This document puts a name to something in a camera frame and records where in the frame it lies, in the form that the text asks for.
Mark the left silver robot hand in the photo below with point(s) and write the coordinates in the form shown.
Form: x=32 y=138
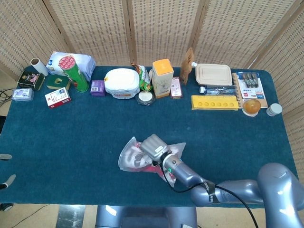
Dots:
x=7 y=157

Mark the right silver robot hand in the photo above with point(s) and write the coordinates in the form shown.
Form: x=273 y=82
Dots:
x=154 y=146

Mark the red white patterned garment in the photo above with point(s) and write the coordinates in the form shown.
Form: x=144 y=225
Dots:
x=136 y=160

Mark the frosted plastic zip bag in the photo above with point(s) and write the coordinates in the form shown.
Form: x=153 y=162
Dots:
x=128 y=156

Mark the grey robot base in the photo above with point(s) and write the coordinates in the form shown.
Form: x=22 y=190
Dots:
x=142 y=218

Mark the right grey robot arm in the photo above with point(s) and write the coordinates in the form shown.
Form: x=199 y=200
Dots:
x=187 y=175

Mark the green snack packet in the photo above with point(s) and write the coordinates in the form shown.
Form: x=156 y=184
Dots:
x=145 y=78

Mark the black caster wheel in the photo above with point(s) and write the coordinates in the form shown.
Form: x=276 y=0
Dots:
x=6 y=207

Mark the small lidded patterned bowl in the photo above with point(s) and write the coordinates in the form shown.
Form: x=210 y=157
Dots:
x=145 y=96

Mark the pink small box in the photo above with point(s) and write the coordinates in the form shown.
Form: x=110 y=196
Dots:
x=176 y=88

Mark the clear blue plastic box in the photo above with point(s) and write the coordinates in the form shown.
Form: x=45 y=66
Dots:
x=22 y=94

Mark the tall cream orange diffuser box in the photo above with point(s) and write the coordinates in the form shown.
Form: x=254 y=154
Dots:
x=161 y=80

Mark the dark blue table cloth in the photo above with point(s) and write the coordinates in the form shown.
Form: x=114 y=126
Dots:
x=71 y=142

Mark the yellow mould tray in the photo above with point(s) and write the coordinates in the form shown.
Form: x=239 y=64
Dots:
x=213 y=103

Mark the white wet wipe tub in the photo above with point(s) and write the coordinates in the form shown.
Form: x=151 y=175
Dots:
x=121 y=80

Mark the red white carton box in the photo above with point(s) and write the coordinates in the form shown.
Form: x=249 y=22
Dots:
x=58 y=97

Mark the dark green tin box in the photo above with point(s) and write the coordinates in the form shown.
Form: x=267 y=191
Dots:
x=31 y=79

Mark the purple small box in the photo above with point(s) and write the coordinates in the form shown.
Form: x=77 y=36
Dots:
x=97 y=88

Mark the brown spout pouch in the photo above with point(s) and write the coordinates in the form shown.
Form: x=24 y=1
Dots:
x=186 y=69

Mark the clear plastic water bottle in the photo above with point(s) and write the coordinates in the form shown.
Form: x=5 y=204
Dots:
x=218 y=90

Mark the green yellow box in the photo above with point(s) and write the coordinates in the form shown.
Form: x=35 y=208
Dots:
x=55 y=82

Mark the beige lidded food container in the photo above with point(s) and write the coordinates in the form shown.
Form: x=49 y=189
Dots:
x=213 y=73

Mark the white paper roll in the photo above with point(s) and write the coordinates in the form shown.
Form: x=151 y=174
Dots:
x=39 y=67

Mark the green chips can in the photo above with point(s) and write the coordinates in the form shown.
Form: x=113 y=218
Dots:
x=78 y=78

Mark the orange jelly cup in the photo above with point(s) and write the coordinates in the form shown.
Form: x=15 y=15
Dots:
x=251 y=106

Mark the white blue tissue pack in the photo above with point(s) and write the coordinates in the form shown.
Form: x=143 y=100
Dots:
x=88 y=64

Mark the binder clips card pack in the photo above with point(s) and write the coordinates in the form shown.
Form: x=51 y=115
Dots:
x=249 y=92

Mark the kraft spiral notebook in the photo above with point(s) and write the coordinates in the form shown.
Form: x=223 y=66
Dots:
x=263 y=102

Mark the small white jar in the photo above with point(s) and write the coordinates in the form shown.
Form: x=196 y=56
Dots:
x=274 y=109

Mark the woven folding screen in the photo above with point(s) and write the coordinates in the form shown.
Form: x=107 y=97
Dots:
x=95 y=28

